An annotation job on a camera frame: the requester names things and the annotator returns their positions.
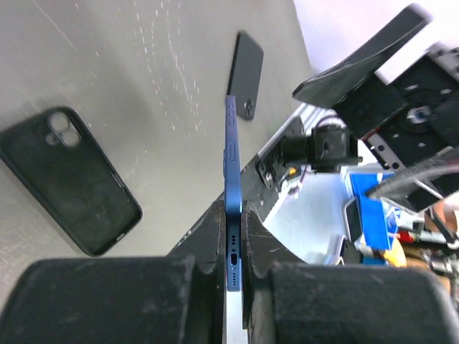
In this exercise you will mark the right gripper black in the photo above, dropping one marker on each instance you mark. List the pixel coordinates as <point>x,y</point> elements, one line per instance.
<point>412,121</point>

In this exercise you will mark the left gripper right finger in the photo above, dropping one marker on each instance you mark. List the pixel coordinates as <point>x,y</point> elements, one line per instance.
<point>285,300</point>

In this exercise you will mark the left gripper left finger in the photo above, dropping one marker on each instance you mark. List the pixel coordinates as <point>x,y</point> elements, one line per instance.
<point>177,298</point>

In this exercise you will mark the blue smartphone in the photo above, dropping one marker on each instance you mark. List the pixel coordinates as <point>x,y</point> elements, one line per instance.
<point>232,198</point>

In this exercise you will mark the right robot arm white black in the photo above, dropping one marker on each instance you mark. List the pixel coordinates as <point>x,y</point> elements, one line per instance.
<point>334,146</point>

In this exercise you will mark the black smartphone face down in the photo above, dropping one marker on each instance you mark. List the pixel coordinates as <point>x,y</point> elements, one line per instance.
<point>245,73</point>

